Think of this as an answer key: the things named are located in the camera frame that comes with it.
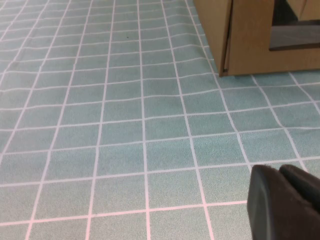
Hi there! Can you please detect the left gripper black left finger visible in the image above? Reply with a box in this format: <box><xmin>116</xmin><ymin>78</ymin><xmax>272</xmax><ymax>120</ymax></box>
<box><xmin>246</xmin><ymin>164</ymin><xmax>320</xmax><ymax>240</ymax></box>

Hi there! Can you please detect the cardboard drawer with window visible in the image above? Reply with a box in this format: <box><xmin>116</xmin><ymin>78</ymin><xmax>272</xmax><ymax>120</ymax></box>
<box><xmin>226</xmin><ymin>0</ymin><xmax>320</xmax><ymax>77</ymax></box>

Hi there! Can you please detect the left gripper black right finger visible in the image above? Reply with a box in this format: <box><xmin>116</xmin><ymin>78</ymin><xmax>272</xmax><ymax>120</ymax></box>
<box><xmin>278</xmin><ymin>163</ymin><xmax>320</xmax><ymax>214</ymax></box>

